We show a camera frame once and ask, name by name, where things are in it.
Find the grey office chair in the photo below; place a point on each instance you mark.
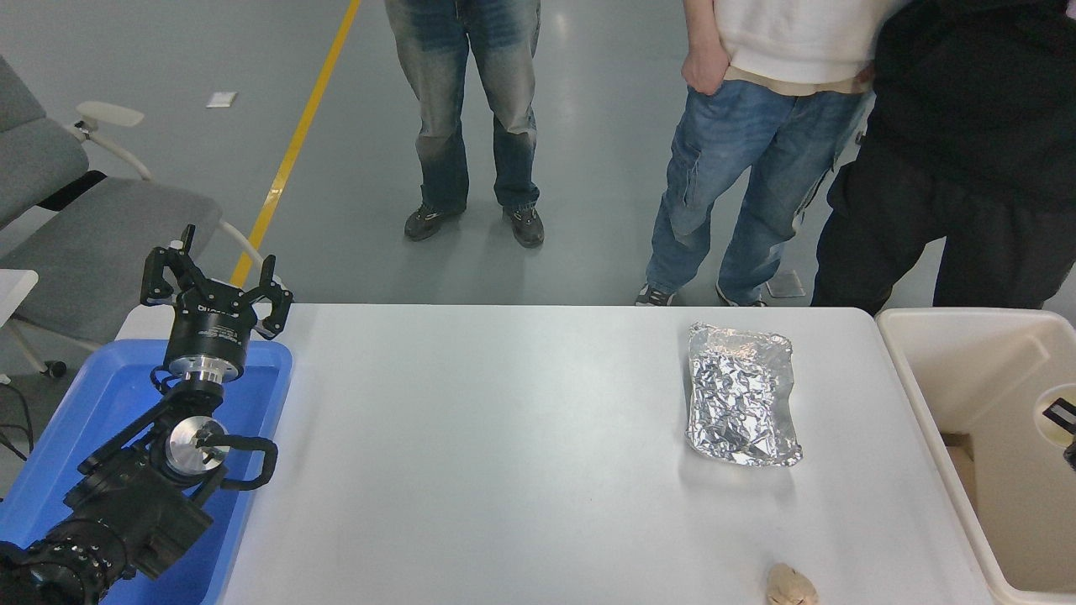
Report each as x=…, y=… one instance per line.
x=92, y=235

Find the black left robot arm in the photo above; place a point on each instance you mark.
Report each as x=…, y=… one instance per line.
x=126, y=504

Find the large pale plastic bin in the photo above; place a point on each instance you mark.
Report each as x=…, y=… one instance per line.
x=992, y=378

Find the white desk corner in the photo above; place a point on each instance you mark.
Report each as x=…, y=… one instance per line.
x=13, y=294

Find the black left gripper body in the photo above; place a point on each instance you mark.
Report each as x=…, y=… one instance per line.
x=206, y=332

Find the person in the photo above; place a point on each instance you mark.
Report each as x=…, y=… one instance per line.
x=967, y=126
x=756, y=151
x=445, y=101

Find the person's right hand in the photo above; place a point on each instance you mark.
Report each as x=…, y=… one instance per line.
x=706, y=69

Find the cream paper cup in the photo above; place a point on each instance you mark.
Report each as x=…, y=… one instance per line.
x=1051, y=433

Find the grey floor plate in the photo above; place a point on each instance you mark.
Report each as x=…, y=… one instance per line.
x=788, y=286

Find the crumpled silver foil tray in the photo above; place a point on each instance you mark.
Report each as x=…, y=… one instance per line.
x=740, y=395

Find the blue plastic tray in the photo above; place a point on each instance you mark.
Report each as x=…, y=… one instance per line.
x=101, y=395

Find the small white floor tag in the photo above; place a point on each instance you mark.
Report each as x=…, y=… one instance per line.
x=221, y=98

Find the crumpled tan paper ball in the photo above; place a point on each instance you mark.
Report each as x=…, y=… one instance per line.
x=790, y=586

